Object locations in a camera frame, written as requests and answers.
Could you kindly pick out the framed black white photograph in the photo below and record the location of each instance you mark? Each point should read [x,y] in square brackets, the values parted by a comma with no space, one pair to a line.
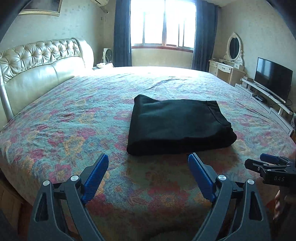
[43,7]

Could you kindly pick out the black flat screen television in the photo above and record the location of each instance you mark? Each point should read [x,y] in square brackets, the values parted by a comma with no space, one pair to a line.
[273,77]

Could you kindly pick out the dark blue right curtain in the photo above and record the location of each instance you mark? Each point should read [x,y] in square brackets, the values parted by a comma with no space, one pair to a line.
[206,29]

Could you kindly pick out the cream tufted leather headboard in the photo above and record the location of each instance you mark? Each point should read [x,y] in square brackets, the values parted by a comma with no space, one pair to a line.
[31,70]

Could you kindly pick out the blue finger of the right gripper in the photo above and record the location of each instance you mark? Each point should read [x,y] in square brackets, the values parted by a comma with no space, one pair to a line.
[269,158]
[253,165]

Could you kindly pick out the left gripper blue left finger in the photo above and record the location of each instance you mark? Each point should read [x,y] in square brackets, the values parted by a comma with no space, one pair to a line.
[92,176]

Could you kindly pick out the black pants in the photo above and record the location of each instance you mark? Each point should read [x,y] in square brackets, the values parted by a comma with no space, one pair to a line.
[168,127]

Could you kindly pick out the white wall air conditioner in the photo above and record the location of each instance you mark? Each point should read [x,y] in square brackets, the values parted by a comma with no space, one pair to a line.
[100,3]

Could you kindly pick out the person's right hand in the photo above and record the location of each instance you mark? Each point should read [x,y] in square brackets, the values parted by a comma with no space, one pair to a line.
[280,201]

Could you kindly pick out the white tv stand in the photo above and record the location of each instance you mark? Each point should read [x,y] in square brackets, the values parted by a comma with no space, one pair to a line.
[277,110]

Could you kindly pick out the floral bedspread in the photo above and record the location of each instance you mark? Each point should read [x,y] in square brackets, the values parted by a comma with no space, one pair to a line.
[68,128]

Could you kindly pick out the white desk fan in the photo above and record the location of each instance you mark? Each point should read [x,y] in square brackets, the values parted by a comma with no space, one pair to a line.
[107,55]

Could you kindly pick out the white vanity dresser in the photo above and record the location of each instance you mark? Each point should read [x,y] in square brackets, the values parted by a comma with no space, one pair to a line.
[227,73]

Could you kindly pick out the oval vanity mirror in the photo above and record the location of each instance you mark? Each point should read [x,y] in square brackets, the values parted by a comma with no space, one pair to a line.
[234,50]

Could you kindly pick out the dark blue curtain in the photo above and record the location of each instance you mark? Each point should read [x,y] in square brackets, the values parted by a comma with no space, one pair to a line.
[206,29]
[122,48]

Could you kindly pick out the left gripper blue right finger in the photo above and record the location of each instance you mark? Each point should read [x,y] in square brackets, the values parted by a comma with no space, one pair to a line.
[205,176]

